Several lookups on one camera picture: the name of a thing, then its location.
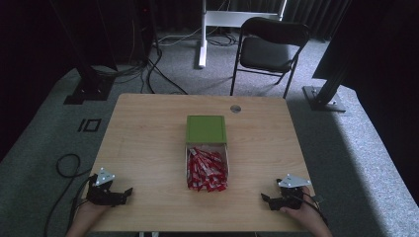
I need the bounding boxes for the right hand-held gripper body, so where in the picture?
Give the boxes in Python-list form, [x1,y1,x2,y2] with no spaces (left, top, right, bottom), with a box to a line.
[276,173,312,210]

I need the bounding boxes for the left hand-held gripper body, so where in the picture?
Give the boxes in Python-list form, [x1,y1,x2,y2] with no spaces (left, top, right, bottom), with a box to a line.
[86,167,117,207]

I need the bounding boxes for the clear box of red packets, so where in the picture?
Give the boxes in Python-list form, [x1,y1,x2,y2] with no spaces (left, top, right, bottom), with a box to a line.
[184,142,231,192]

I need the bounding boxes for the green box sleeve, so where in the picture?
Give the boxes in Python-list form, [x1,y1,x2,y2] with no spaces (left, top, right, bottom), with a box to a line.
[185,115,228,145]

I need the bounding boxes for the person's right hand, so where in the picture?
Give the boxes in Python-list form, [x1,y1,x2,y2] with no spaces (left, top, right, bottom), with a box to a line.
[280,186,322,229]

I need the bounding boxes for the person's left hand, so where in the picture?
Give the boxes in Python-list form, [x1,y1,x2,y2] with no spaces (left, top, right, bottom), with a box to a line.
[77,199,112,225]

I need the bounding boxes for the pile of red packets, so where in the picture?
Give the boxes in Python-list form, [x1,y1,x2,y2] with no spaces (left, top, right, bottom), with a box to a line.
[186,146,229,194]

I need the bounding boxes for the black metal stand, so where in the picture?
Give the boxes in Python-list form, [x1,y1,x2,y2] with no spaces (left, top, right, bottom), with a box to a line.
[301,45,351,114]
[48,0,117,106]

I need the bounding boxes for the black folding chair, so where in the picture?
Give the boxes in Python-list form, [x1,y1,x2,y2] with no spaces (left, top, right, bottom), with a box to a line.
[229,16,311,100]

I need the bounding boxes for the dark computer tower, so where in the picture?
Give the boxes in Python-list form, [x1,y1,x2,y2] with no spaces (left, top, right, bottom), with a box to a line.
[129,0,157,65]

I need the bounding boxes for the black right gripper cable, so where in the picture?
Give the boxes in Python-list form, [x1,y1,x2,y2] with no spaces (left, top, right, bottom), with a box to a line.
[295,192,329,228]

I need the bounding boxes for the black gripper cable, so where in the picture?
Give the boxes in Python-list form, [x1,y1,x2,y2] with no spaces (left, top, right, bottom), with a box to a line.
[43,153,97,237]
[295,192,329,228]

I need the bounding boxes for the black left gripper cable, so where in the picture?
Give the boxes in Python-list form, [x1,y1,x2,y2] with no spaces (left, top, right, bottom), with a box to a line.
[43,153,97,237]

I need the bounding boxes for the black floor cable bundle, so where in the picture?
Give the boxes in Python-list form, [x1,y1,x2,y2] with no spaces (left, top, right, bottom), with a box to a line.
[91,45,190,97]

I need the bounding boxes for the white floor cables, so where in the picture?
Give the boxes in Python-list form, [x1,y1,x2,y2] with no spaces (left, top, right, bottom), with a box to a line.
[157,26,239,47]

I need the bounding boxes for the white desk frame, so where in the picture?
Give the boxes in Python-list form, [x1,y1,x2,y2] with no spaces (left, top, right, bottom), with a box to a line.
[197,0,288,69]

